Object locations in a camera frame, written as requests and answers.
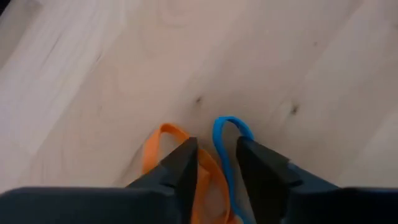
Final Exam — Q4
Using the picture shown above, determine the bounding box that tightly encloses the orange rubber band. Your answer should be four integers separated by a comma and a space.
142, 123, 243, 224

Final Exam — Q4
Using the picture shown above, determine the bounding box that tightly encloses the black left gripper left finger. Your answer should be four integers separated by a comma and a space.
126, 136, 199, 224

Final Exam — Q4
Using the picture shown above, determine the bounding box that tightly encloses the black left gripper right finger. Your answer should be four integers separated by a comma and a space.
235, 136, 340, 224

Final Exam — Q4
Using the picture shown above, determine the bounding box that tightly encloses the blue rubber band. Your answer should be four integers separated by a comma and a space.
212, 116, 259, 224

